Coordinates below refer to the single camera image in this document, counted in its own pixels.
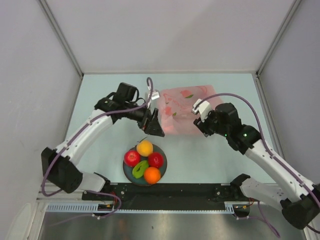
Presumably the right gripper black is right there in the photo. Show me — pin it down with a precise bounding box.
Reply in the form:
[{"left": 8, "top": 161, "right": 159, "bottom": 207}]
[{"left": 193, "top": 108, "right": 229, "bottom": 138}]

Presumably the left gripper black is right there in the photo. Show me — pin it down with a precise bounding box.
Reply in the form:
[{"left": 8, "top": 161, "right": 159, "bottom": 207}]
[{"left": 124, "top": 101, "right": 164, "bottom": 137}]

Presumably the orange fake fruit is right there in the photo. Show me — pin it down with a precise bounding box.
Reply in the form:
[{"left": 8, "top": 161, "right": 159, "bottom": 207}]
[{"left": 136, "top": 140, "right": 154, "bottom": 157}]

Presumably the red fake pomegranate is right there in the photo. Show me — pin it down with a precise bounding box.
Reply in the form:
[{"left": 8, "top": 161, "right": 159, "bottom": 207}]
[{"left": 148, "top": 152, "right": 164, "bottom": 169}]

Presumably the pink plastic bag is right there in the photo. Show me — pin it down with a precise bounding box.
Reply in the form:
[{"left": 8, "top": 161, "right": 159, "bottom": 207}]
[{"left": 157, "top": 85, "right": 216, "bottom": 135}]

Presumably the red fake apple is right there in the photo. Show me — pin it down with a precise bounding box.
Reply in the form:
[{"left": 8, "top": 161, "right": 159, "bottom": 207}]
[{"left": 123, "top": 150, "right": 141, "bottom": 168}]

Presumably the green fake star fruit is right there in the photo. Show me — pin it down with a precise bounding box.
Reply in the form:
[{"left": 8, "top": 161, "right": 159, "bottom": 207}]
[{"left": 132, "top": 160, "right": 149, "bottom": 179}]

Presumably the orange fake tangerine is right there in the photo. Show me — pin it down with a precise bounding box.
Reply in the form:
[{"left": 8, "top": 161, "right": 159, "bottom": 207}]
[{"left": 143, "top": 167, "right": 161, "bottom": 185}]

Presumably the dark blue ceramic plate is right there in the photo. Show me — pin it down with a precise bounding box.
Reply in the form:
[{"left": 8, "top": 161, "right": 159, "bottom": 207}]
[{"left": 122, "top": 144, "right": 168, "bottom": 187}]

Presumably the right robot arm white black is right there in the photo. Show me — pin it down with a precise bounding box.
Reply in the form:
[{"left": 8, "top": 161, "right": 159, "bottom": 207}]
[{"left": 191, "top": 99, "right": 320, "bottom": 230}]

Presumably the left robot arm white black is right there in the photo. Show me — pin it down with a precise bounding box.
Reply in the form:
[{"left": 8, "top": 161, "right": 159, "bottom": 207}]
[{"left": 41, "top": 77, "right": 165, "bottom": 200}]

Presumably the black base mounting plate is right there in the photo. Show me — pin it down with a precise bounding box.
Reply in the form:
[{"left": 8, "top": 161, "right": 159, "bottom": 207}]
[{"left": 82, "top": 182, "right": 261, "bottom": 211}]

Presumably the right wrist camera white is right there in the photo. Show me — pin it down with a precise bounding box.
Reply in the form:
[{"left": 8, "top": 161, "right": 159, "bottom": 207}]
[{"left": 191, "top": 98, "right": 213, "bottom": 122}]

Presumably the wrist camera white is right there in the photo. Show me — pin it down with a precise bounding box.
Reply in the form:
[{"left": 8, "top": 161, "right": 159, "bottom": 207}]
[
  {"left": 191, "top": 98, "right": 213, "bottom": 122},
  {"left": 145, "top": 87, "right": 160, "bottom": 101}
]

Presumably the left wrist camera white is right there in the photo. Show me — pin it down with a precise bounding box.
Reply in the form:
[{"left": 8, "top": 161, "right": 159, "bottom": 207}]
[{"left": 145, "top": 87, "right": 160, "bottom": 101}]

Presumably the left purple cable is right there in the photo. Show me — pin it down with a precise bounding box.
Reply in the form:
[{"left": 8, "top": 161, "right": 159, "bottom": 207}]
[{"left": 41, "top": 76, "right": 154, "bottom": 222}]

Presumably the purple cable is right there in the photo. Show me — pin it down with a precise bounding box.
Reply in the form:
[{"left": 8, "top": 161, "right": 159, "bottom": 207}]
[
  {"left": 193, "top": 92, "right": 320, "bottom": 237},
  {"left": 41, "top": 76, "right": 154, "bottom": 222}
]

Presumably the right aluminium frame post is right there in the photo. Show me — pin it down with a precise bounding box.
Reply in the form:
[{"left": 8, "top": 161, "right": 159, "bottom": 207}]
[{"left": 255, "top": 0, "right": 302, "bottom": 76}]

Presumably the aluminium frame post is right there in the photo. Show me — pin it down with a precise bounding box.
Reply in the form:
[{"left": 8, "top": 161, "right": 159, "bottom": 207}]
[
  {"left": 36, "top": 0, "right": 84, "bottom": 80},
  {"left": 255, "top": 0, "right": 302, "bottom": 76}
]

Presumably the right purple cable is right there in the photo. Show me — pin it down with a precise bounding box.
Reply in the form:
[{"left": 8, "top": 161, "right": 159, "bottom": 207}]
[{"left": 193, "top": 92, "right": 320, "bottom": 237}]

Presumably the aluminium front rail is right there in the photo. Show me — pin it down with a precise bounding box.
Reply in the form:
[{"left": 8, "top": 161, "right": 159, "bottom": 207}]
[{"left": 36, "top": 182, "right": 83, "bottom": 202}]

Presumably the white slotted cable duct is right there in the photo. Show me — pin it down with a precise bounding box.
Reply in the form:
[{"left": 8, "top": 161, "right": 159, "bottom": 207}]
[{"left": 46, "top": 202, "right": 235, "bottom": 214}]

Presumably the left aluminium frame post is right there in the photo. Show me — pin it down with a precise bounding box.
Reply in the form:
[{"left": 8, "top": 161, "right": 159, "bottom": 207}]
[{"left": 36, "top": 0, "right": 84, "bottom": 80}]

